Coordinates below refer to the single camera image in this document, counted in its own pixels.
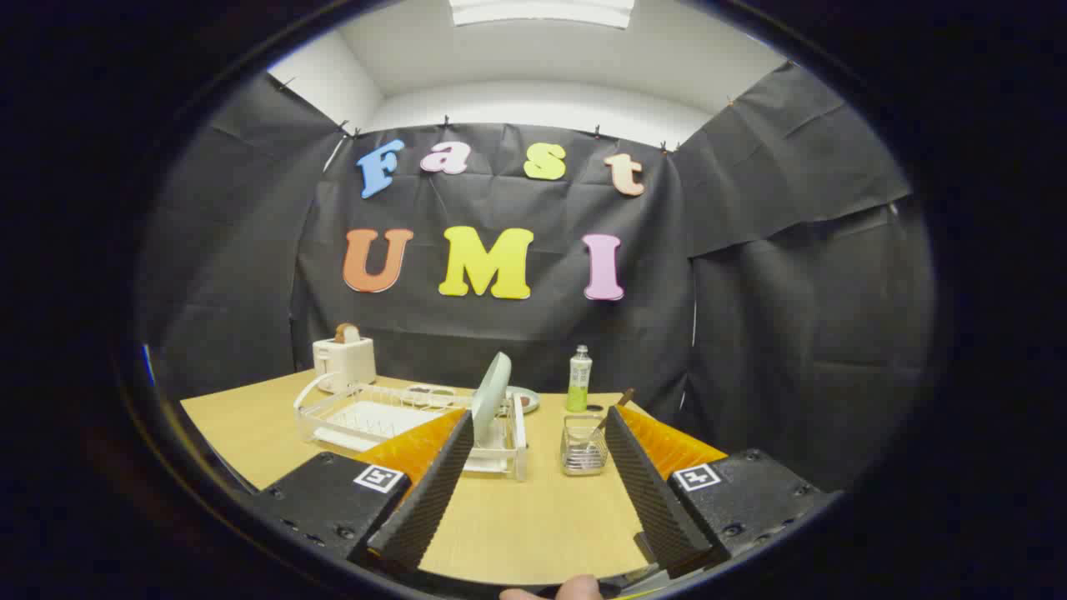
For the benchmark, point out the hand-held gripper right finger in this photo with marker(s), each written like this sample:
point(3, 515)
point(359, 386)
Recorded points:
point(650, 492)

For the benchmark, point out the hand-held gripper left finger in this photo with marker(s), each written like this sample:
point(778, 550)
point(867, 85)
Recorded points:
point(433, 492)

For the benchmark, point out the pale green plate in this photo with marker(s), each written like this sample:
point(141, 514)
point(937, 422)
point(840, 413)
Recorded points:
point(528, 398)
point(492, 387)

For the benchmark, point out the white divided tray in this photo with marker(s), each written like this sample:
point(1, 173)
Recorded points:
point(429, 392)

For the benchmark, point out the green tea bottle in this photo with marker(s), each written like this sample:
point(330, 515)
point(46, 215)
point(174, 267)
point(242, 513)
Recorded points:
point(579, 383)

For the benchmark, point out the white toaster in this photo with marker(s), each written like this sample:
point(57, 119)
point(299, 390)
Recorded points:
point(346, 362)

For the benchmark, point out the black backdrop cloth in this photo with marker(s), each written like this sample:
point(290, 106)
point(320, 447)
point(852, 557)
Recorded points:
point(500, 333)

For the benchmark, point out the brown bread slice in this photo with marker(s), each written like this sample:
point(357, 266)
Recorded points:
point(348, 333)

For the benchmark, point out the ceiling light panel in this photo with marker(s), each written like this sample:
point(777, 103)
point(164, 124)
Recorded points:
point(542, 12)

